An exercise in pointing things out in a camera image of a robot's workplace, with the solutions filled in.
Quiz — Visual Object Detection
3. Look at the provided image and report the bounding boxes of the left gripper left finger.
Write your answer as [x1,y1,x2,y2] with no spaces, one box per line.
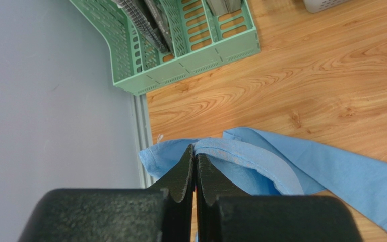
[19,145,195,241]

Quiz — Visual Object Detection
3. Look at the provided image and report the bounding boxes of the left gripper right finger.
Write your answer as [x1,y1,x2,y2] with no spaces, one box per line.
[196,154,362,241]

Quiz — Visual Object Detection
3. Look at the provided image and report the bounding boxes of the light blue long sleeve shirt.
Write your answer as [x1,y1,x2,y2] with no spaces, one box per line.
[139,127,387,232]

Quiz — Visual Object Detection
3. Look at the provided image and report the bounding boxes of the green file organizer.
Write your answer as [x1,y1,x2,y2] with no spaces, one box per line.
[73,1,261,96]

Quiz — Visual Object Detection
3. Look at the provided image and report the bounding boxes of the grey magazines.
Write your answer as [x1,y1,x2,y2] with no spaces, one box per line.
[114,0,174,53]

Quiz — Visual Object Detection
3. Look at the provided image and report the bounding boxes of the beige books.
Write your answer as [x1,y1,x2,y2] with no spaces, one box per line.
[206,0,241,16]

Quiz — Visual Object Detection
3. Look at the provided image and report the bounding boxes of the white plastic basket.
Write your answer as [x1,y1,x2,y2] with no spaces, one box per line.
[303,0,348,13]

